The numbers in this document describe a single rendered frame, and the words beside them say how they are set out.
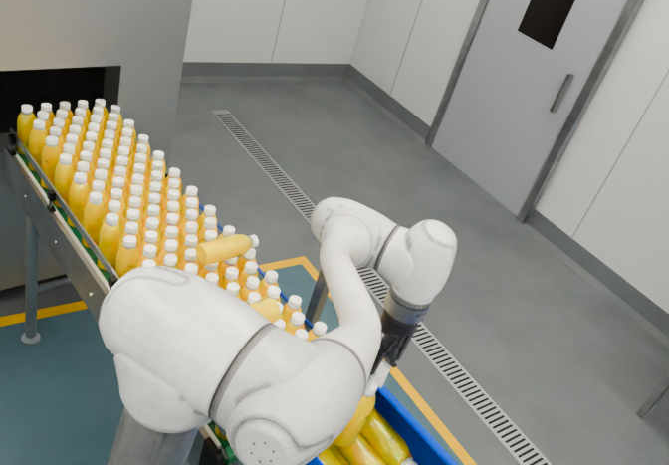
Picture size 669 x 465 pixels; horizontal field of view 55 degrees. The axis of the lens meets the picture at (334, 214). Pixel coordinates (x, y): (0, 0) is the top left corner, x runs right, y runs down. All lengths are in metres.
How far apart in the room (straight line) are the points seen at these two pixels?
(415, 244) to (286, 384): 0.55
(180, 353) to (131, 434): 0.17
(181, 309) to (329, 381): 0.19
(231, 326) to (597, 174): 4.33
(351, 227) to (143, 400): 0.55
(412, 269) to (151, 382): 0.59
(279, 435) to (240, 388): 0.07
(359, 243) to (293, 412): 0.55
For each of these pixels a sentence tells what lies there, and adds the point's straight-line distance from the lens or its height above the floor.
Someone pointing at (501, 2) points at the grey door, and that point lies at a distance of 5.39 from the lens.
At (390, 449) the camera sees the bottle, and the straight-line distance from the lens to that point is 1.66.
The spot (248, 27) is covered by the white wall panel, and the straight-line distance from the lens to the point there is 6.00.
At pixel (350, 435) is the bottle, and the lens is 1.58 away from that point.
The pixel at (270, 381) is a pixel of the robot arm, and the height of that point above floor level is 1.85.
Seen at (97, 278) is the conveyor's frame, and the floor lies 0.90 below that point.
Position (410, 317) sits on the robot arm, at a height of 1.59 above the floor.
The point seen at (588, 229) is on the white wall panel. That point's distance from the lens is 5.02.
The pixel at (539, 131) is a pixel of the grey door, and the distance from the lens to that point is 5.13.
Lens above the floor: 2.38
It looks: 32 degrees down
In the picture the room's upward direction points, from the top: 18 degrees clockwise
